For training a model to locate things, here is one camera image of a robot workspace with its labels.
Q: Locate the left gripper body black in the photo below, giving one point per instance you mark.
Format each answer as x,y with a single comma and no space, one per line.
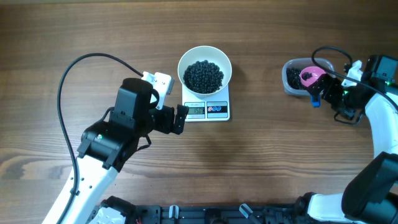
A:
162,121

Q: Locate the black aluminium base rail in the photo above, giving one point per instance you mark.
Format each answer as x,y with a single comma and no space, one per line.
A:
115,210

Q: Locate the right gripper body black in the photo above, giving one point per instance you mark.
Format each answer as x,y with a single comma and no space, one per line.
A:
340,98

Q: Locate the pink scoop with blue handle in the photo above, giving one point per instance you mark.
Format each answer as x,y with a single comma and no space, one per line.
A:
308,76

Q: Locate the black beans in container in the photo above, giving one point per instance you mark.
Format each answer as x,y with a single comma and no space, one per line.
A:
293,78

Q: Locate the white digital kitchen scale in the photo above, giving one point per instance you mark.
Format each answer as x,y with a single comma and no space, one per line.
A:
208,108

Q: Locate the black beans in bowl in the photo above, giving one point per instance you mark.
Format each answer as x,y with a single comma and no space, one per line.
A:
203,77

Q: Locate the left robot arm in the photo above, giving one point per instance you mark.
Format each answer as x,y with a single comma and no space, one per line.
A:
107,145

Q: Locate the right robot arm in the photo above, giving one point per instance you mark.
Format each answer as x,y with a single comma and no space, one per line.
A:
366,90

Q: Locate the white bowl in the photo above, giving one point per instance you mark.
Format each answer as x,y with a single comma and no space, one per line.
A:
211,54

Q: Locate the clear plastic food container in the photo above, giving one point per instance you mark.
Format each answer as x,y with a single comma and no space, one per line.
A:
299,63

